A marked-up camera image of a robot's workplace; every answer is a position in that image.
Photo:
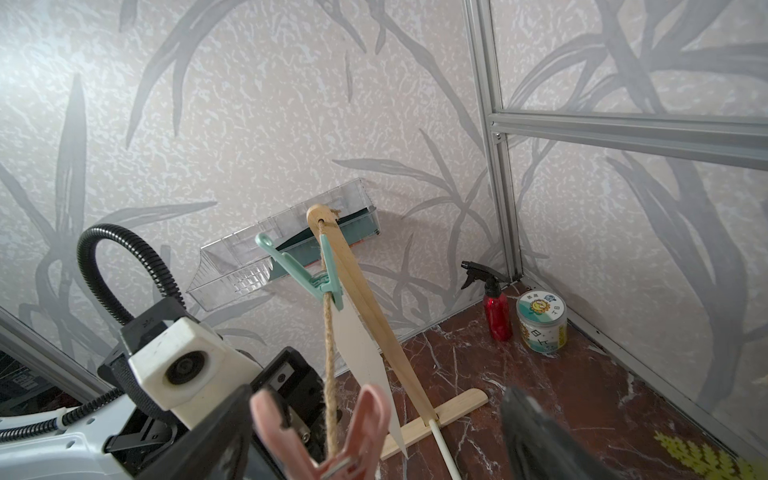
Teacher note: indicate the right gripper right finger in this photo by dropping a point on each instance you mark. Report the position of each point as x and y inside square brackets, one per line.
[539, 448]

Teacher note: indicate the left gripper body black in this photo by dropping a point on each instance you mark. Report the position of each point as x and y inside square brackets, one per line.
[297, 390]

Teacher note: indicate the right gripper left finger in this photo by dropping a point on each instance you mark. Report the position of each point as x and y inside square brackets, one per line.
[217, 448]

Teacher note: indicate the yellow postcard black text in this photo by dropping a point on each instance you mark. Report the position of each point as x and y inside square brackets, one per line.
[361, 355]

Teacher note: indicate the green clothespin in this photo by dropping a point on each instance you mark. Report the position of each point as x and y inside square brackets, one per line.
[318, 284]

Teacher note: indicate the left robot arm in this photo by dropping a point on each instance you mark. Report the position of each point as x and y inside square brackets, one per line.
[75, 452]

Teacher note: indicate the red spray bottle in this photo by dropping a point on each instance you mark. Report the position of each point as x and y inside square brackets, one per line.
[495, 302]

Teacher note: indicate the green white tin can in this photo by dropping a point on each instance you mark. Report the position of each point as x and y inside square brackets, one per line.
[543, 321]

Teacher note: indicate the potted flower plant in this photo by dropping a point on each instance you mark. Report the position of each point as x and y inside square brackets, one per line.
[710, 463]

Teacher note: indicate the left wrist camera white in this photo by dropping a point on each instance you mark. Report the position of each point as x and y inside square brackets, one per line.
[174, 368]

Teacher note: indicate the wooden string rack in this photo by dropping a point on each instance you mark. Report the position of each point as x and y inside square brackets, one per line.
[323, 220]

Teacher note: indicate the clear wall shelf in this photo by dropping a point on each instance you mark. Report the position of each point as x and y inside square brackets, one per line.
[235, 266]

